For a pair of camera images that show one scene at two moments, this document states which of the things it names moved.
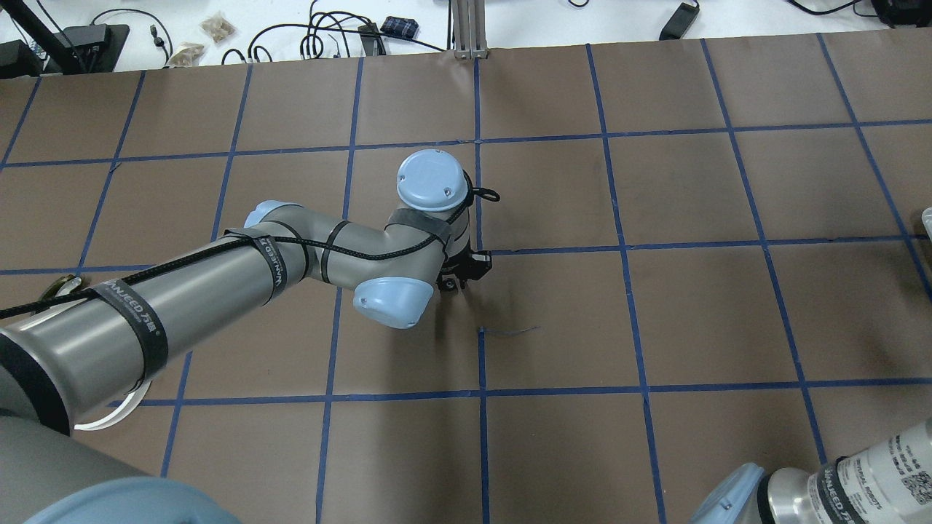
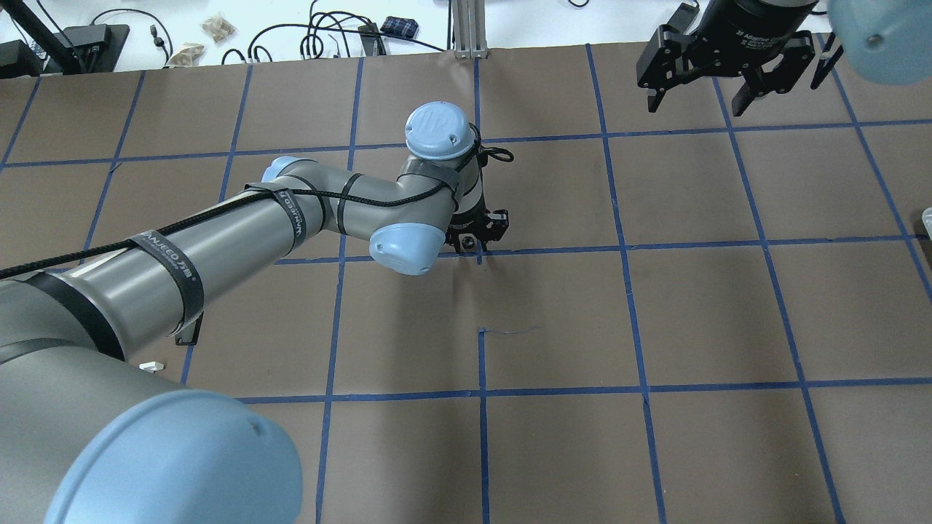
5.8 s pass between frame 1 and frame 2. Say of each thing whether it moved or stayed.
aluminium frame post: stayed
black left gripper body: moved
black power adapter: stayed
